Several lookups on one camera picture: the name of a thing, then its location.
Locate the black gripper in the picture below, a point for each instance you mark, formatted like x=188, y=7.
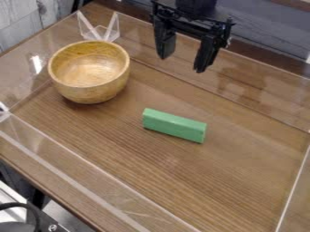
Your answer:
x=192, y=17

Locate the brown wooden bowl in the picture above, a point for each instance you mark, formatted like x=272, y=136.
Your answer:
x=90, y=71

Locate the green rectangular block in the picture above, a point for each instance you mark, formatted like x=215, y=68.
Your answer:
x=174, y=125

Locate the clear acrylic tray wall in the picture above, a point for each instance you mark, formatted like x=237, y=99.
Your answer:
x=149, y=148

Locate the black metal bracket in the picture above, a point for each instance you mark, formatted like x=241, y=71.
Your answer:
x=49, y=224

